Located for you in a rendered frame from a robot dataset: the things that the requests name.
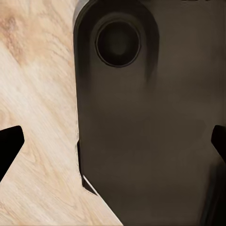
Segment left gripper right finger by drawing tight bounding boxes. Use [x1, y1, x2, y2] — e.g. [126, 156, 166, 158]
[211, 125, 226, 163]

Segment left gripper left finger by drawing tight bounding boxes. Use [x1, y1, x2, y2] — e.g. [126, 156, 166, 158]
[0, 125, 24, 181]

